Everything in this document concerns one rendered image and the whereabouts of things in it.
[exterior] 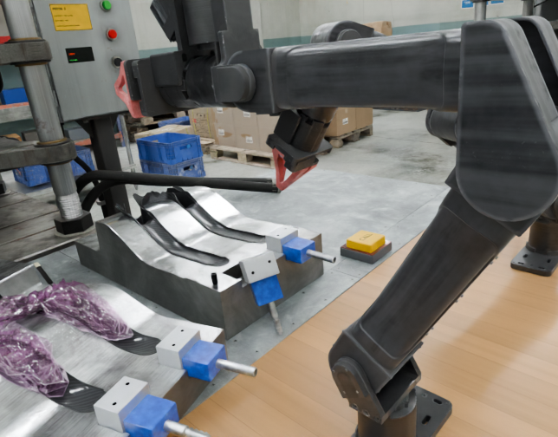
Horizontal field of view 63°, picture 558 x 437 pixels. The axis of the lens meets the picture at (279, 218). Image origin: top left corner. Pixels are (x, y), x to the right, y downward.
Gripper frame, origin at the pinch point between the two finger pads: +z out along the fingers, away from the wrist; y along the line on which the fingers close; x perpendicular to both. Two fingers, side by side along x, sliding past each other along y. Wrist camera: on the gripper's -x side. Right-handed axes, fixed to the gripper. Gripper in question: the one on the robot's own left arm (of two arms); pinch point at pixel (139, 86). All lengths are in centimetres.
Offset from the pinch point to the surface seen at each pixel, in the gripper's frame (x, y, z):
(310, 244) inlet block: 29.6, -20.6, -10.2
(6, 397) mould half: 31.9, 27.3, -3.6
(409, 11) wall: -41, -704, 341
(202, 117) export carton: 67, -327, 432
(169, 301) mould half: 37.1, -1.4, 7.5
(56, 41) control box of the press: -12, -23, 79
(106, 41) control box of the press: -11, -37, 80
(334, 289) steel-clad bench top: 39.8, -24.6, -11.7
